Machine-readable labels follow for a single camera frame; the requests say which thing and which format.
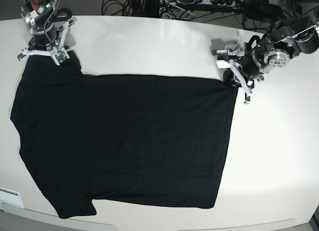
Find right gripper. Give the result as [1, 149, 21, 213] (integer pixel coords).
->
[17, 19, 75, 60]

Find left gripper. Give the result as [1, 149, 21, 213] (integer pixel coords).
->
[216, 47, 265, 104]

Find black T-shirt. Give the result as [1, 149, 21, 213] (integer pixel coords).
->
[10, 53, 238, 219]

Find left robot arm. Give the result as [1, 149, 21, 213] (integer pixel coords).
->
[216, 9, 319, 104]

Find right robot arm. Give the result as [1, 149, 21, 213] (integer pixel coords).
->
[17, 0, 74, 66]

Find black equipment box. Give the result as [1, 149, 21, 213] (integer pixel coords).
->
[245, 2, 282, 20]

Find white power strip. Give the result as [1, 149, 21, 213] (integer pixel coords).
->
[193, 0, 235, 6]

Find white label plate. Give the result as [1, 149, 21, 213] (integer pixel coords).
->
[0, 187, 24, 209]

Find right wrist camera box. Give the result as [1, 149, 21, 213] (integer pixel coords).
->
[52, 47, 70, 66]

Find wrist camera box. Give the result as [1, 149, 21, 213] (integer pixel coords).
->
[216, 50, 230, 69]
[52, 47, 70, 66]

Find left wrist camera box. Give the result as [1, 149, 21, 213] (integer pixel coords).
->
[216, 50, 230, 69]

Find black floor cables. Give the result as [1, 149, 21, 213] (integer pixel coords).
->
[101, 0, 200, 20]

